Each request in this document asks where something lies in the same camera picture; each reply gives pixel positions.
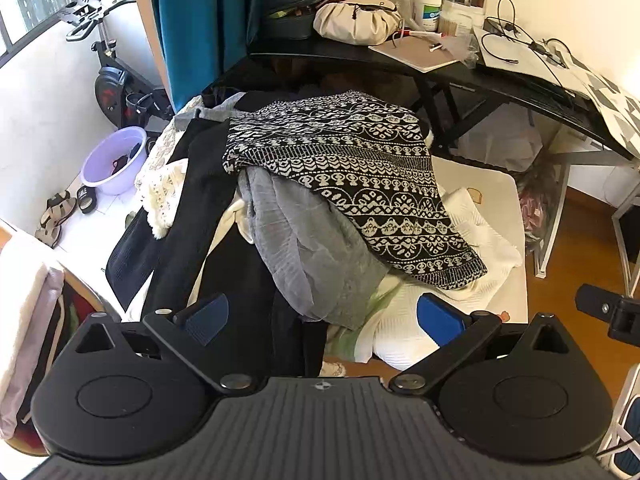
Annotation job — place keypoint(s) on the teal curtain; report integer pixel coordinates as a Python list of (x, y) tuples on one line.
[(200, 25)]

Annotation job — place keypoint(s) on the white lotion bottle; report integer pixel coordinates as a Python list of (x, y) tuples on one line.
[(427, 10)]

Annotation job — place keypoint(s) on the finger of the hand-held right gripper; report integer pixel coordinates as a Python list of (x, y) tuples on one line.
[(600, 305)]

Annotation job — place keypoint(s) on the grey crinkled garment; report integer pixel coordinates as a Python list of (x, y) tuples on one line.
[(310, 250)]

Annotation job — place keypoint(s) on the white frame object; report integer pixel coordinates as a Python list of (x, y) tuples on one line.
[(622, 410)]

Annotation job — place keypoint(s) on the dark ribbed knit garment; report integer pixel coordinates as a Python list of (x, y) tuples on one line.
[(130, 255)]

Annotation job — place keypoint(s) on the brown sandal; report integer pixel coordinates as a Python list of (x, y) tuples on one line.
[(47, 236), (57, 207)]

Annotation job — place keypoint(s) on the white waffle blanket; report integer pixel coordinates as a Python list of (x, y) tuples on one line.
[(480, 240)]

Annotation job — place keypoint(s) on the white metal rack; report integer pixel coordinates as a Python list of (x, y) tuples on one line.
[(552, 225)]

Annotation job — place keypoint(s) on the bed with white sheet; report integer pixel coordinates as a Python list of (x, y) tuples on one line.
[(490, 180)]

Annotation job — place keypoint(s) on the geometric printed tablecloth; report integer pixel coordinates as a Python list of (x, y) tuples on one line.
[(615, 105)]

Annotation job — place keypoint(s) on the purple plastic basin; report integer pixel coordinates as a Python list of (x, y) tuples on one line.
[(100, 175)]

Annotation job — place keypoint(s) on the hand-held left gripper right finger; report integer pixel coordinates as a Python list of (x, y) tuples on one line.
[(440, 318)]

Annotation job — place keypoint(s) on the beige notebook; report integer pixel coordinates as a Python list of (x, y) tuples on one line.
[(415, 52)]

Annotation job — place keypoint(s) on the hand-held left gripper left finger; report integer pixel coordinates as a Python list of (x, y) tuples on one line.
[(209, 318)]

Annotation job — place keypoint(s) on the white flat board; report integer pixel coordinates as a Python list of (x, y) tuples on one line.
[(510, 52)]

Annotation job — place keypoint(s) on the long black garment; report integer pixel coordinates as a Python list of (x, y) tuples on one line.
[(200, 210)]

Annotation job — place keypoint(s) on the black desk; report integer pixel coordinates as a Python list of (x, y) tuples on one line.
[(350, 60)]

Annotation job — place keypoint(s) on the black exercise bike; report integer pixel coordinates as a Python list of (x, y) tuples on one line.
[(107, 85)]

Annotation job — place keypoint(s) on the white lace garment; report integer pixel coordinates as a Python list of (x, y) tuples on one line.
[(160, 195)]

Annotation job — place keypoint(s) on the light grey garment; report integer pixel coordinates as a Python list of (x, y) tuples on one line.
[(210, 110)]

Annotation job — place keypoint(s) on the white towel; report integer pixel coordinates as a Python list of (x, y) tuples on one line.
[(25, 310)]

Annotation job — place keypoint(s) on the white pen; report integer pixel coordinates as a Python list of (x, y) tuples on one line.
[(440, 46)]

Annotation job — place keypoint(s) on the clear plastic storage container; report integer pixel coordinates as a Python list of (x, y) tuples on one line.
[(465, 0)]

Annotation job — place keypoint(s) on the cream garment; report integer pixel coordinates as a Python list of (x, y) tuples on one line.
[(220, 245)]

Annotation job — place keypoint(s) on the black white patterned knit sweater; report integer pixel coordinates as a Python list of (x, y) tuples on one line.
[(350, 170)]

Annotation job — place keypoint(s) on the dark grey pouch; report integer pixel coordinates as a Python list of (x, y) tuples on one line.
[(287, 24)]

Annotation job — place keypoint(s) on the translucent plastic bag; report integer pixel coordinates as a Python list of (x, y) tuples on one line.
[(500, 145)]

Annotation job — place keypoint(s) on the black slipper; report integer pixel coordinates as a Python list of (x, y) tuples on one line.
[(86, 199)]

